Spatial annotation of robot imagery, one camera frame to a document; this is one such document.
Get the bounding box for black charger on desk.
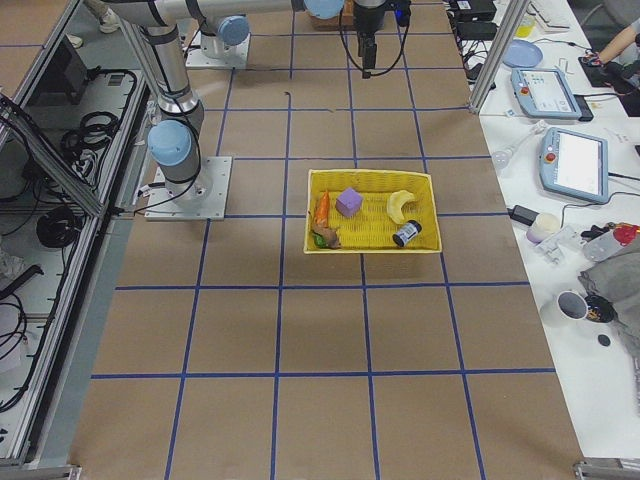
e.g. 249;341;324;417
507;205;539;227

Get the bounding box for upper teach pendant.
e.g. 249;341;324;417
510;68;583;120

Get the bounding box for lower teach pendant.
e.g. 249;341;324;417
538;127;609;204

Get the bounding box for pale croissant toy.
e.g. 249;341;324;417
386;190;417;225

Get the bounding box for brown toy animal figure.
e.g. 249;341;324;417
311;223;342;250

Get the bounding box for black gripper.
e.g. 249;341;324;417
353;0;412;69

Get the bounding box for green toy leaf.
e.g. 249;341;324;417
313;234;327;248

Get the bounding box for aluminium frame post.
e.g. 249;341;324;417
469;0;530;114

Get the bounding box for grey cloth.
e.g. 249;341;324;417
578;246;639;359

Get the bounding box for white purple cup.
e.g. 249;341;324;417
526;213;560;244

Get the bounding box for teach pendant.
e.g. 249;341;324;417
510;68;583;120
538;127;609;204

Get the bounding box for white mug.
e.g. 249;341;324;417
540;290;589;328

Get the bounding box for small silver black can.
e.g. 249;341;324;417
392;220;422;248

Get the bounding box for yellow plastic tray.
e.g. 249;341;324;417
303;169;442;254

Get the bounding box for blue plate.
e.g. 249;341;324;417
502;39;544;68

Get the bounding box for orange toy carrot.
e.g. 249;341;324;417
314;191;330;228

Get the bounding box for purple foam block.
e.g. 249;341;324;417
335;187;363;218

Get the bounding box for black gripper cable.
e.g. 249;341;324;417
338;0;412;81

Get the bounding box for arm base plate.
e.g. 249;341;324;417
186;32;250;70
143;156;232;221

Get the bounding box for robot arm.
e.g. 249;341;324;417
107;1;345;204
200;15;250;59

